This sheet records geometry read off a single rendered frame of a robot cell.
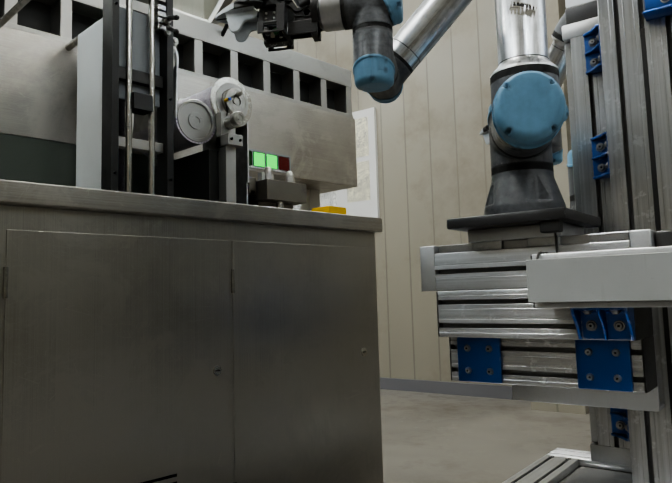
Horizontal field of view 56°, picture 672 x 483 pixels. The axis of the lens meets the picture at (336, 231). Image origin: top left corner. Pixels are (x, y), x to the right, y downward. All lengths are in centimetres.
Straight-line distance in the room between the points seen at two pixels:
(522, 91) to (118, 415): 97
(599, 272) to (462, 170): 336
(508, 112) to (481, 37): 343
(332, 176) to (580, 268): 170
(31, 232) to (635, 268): 102
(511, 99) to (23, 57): 139
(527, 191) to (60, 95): 136
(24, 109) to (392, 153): 313
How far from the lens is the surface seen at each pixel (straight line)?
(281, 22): 123
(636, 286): 101
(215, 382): 147
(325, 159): 259
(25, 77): 199
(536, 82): 110
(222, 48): 239
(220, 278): 147
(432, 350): 441
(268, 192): 187
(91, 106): 184
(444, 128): 446
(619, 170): 135
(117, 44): 160
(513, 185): 121
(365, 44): 118
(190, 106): 182
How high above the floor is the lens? 68
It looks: 6 degrees up
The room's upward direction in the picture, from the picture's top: 2 degrees counter-clockwise
